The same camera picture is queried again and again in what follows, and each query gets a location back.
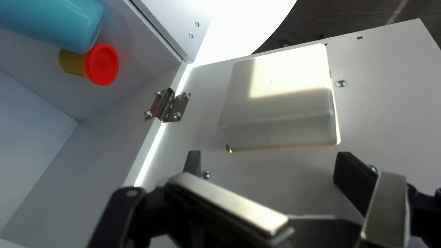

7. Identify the red small object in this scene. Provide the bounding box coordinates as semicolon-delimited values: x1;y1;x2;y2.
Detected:
56;43;121;88

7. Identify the white box on door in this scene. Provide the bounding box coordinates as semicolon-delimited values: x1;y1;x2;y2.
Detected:
216;43;342;155

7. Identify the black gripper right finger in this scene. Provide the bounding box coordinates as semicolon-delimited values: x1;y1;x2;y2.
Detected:
331;150;441;248

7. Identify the white toy play kitchen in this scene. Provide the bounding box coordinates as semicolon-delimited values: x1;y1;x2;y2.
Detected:
0;0;217;248

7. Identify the teal plastic cup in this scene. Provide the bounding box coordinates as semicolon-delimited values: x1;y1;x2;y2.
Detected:
0;0;105;55

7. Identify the silver door hinge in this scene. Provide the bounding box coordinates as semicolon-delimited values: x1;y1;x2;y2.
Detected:
141;87;192;124

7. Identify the tall white cabinet door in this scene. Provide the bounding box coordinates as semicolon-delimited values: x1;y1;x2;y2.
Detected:
136;17;441;248

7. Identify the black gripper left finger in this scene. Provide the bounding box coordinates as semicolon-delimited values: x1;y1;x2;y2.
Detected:
86;149;296;248

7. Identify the round white table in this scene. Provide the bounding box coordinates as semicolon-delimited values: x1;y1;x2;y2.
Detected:
190;0;300;69

